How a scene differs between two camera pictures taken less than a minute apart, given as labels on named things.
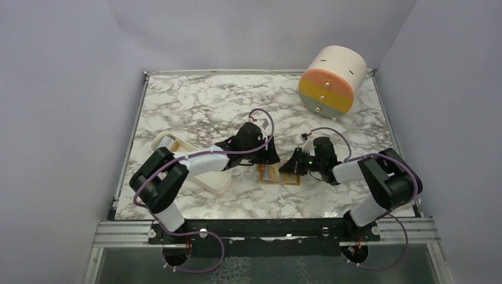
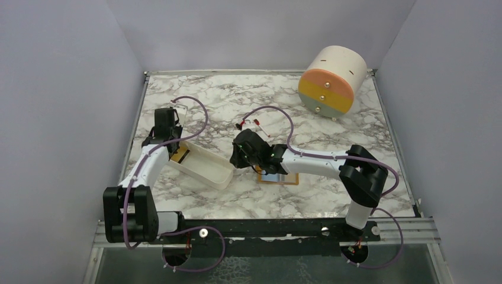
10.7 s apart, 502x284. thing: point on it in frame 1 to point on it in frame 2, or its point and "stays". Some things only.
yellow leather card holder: (269, 173) stays
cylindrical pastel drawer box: (327, 87) stays
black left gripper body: (260, 157) to (177, 131)
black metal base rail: (311, 229) stays
